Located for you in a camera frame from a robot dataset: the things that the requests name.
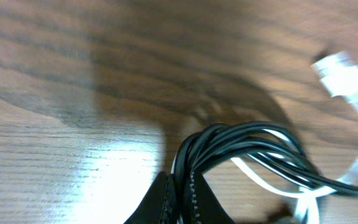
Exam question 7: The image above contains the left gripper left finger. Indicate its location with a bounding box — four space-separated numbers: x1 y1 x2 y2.
124 172 177 224

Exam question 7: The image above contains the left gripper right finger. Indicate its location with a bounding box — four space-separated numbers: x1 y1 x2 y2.
185 172 235 224

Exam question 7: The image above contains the black usb cable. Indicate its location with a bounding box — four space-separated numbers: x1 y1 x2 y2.
172 121 358 200

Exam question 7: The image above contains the white usb cable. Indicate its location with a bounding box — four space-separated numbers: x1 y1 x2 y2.
170 51 358 224

